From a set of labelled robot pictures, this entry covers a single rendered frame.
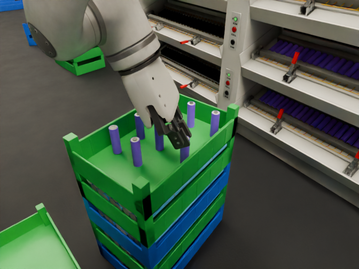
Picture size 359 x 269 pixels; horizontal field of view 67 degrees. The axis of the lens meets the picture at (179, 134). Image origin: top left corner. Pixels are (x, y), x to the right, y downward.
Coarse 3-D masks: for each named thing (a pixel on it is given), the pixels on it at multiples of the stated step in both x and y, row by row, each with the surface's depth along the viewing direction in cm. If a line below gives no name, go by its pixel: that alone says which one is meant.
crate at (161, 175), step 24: (120, 120) 59; (72, 144) 49; (96, 144) 56; (144, 144) 59; (168, 144) 59; (192, 144) 59; (216, 144) 56; (96, 168) 46; (120, 168) 53; (144, 168) 53; (168, 168) 53; (192, 168) 51; (120, 192) 44; (144, 192) 40; (168, 192) 46; (144, 216) 43
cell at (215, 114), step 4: (212, 112) 58; (216, 112) 58; (212, 116) 58; (216, 116) 58; (212, 120) 59; (216, 120) 58; (212, 124) 59; (216, 124) 59; (212, 128) 60; (216, 128) 60; (212, 132) 60
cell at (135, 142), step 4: (132, 140) 50; (136, 140) 50; (132, 144) 50; (136, 144) 50; (140, 144) 51; (132, 148) 51; (136, 148) 51; (140, 148) 51; (132, 152) 52; (136, 152) 51; (140, 152) 52; (132, 156) 52; (136, 156) 52; (140, 156) 52; (136, 160) 52; (140, 160) 53; (136, 164) 53; (140, 164) 53
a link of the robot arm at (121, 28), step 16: (96, 0) 33; (112, 0) 35; (128, 0) 36; (96, 16) 34; (112, 16) 35; (128, 16) 36; (144, 16) 39; (112, 32) 36; (128, 32) 37; (144, 32) 38; (112, 48) 38
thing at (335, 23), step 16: (256, 0) 85; (272, 0) 83; (288, 0) 79; (304, 0) 76; (320, 0) 74; (336, 0) 71; (352, 0) 68; (256, 16) 85; (272, 16) 80; (288, 16) 76; (304, 16) 73; (320, 16) 71; (336, 16) 69; (352, 16) 67; (304, 32) 76; (320, 32) 72; (336, 32) 68; (352, 32) 65
